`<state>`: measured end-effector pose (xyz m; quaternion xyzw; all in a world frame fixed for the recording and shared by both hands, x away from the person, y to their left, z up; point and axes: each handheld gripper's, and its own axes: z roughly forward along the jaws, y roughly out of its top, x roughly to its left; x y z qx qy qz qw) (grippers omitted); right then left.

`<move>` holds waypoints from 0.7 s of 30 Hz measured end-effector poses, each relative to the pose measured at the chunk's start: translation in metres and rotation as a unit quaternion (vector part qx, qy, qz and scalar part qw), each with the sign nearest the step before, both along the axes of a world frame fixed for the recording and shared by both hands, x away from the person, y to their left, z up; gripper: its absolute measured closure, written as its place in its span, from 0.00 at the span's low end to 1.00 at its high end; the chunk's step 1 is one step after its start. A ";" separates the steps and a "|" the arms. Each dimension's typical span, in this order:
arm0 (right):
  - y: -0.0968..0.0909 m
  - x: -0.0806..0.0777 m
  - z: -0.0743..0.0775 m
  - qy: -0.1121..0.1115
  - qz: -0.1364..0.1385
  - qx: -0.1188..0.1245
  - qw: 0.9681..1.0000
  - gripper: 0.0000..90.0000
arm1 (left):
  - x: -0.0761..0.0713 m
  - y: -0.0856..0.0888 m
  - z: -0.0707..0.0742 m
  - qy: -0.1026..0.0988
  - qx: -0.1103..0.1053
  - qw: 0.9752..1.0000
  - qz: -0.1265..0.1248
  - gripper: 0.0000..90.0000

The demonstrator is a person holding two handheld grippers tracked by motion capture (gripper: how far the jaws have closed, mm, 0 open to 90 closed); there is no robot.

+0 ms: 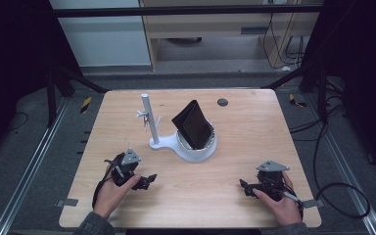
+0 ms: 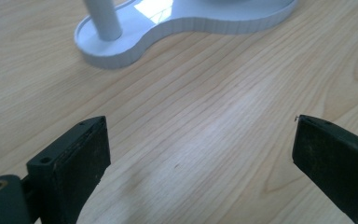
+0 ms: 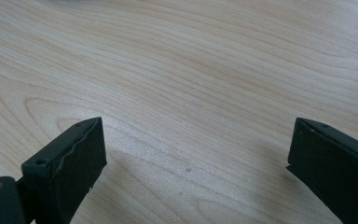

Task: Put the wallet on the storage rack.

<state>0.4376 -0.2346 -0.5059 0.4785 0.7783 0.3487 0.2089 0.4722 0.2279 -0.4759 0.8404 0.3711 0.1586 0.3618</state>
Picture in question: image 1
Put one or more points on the grey tape strip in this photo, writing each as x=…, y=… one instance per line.
x=313, y=204
x=68, y=202

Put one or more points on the yellow and black tape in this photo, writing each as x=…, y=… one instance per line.
x=85, y=104
x=295, y=100

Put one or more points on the person's right hand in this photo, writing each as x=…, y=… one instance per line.
x=282, y=210

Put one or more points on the black curtain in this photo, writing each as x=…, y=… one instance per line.
x=13, y=49
x=362, y=49

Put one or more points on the black leather wallet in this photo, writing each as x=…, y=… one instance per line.
x=192, y=125

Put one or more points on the white cabinet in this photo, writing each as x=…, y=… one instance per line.
x=104, y=39

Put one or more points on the person's left hand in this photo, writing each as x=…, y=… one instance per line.
x=111, y=196

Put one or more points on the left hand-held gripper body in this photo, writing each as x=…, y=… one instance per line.
x=125, y=168

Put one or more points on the white stand with pole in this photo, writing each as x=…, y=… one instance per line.
x=150, y=111

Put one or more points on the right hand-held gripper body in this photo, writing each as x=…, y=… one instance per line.
x=271, y=182

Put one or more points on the aluminium floor rail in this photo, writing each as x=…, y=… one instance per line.
x=29, y=169
x=346, y=163

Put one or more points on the wooden desk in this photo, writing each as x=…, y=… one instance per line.
x=209, y=24

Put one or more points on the black horizontal frame bar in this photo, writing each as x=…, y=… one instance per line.
x=176, y=10

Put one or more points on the grey round table grommet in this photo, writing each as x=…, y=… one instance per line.
x=222, y=102

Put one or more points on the small metal key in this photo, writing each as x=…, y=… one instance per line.
x=146, y=122

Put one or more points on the black metal stand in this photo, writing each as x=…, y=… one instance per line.
x=322, y=94
x=51, y=94

